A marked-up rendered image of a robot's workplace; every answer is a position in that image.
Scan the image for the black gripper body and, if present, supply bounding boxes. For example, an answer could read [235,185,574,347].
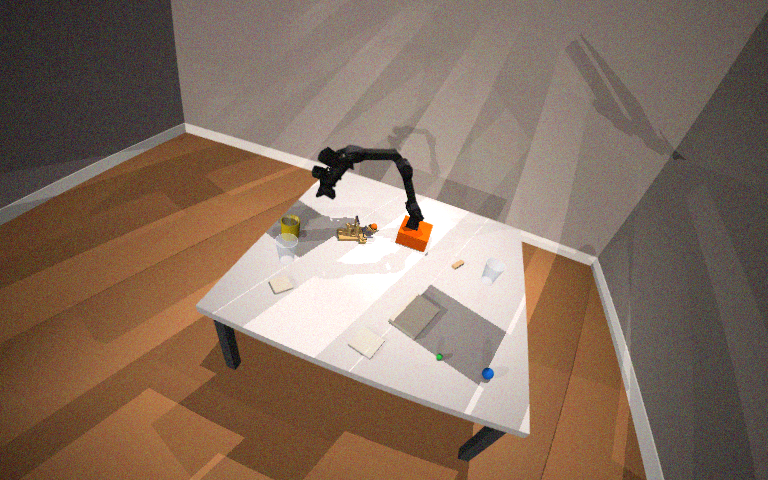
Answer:
[321,167,342,200]

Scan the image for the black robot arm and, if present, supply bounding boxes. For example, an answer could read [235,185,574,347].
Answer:
[311,145,425,231]

